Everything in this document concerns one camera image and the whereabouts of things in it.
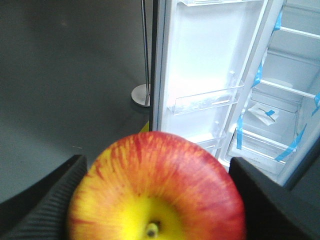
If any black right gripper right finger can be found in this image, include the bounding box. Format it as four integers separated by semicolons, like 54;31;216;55
229;157;320;240

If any silver stanchion post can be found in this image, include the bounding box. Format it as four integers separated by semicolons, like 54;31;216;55
131;0;152;108

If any white open fridge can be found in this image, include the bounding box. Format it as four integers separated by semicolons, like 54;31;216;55
216;0;320;185

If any clear lower door bin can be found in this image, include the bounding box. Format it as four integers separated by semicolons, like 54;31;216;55
194;121;226;153

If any white paper packet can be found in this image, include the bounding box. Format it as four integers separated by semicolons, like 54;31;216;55
248;103;280;126

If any clear middle door bin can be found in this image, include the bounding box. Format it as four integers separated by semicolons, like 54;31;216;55
167;71;244;115

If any red yellow apple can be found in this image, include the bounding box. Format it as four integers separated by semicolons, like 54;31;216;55
66;131;247;240

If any clear door bin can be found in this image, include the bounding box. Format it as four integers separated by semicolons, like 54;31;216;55
194;121;226;153
167;71;244;115

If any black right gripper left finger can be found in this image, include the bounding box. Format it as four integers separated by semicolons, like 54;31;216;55
0;155;87;240

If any fridge door with bins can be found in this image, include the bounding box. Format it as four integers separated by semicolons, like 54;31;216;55
148;0;270;161

